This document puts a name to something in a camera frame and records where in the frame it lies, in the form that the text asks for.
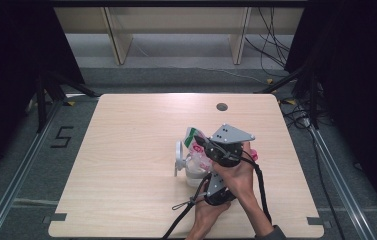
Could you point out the person's right hand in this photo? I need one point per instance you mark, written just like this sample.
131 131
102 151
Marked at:
239 180

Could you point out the yellow floor tape piece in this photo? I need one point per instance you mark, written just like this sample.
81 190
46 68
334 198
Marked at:
290 101
269 81
70 103

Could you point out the aluminium floor rail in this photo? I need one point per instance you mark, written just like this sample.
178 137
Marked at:
339 186
16 180

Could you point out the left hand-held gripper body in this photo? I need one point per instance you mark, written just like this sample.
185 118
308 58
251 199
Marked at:
216 190

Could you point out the pink and white plastic bag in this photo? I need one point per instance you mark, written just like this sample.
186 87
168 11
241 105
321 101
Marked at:
200 156

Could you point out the beige wooden table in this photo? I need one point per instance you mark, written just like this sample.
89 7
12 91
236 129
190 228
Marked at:
120 43

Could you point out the black curtain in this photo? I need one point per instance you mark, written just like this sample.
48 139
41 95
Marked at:
9 66
359 66

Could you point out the black metal stand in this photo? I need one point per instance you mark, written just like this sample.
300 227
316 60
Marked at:
314 100
41 110

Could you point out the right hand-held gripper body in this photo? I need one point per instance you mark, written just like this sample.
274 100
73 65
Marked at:
231 135

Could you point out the person's left hand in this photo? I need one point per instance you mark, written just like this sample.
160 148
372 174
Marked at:
207 216

